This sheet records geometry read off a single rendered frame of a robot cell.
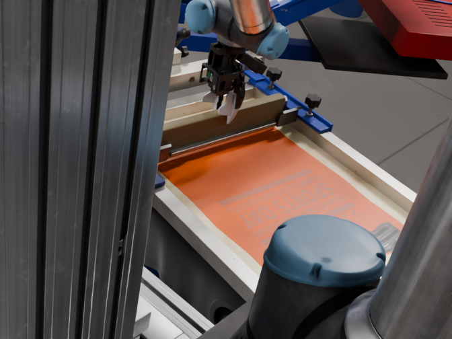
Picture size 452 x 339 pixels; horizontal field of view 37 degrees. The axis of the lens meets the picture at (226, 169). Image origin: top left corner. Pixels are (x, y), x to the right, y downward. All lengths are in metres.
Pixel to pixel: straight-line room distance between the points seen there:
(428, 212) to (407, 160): 3.35
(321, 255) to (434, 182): 0.20
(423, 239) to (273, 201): 1.12
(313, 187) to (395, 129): 2.45
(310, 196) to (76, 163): 1.17
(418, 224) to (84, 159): 0.26
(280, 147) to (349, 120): 2.25
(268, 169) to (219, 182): 0.15
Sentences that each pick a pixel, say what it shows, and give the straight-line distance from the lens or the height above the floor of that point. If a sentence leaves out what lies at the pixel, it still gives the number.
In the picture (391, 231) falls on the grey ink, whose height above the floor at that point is 0.96.
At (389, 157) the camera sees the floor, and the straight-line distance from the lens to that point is 3.81.
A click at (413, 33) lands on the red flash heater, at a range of 2.36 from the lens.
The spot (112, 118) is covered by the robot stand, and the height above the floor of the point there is 1.62.
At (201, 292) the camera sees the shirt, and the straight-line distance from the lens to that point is 1.62.
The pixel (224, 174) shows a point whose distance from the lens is 1.65.
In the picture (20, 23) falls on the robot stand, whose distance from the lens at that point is 0.44.
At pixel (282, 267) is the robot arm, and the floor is 1.47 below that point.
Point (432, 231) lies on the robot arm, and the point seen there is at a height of 1.63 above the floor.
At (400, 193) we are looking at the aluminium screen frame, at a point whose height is 0.99.
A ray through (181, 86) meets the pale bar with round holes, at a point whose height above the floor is 1.00.
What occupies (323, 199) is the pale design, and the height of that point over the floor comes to 0.96.
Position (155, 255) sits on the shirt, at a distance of 1.76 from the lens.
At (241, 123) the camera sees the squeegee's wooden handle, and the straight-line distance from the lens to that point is 1.75.
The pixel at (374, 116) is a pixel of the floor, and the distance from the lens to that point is 4.17.
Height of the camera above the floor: 1.91
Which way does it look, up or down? 35 degrees down
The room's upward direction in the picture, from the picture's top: 12 degrees clockwise
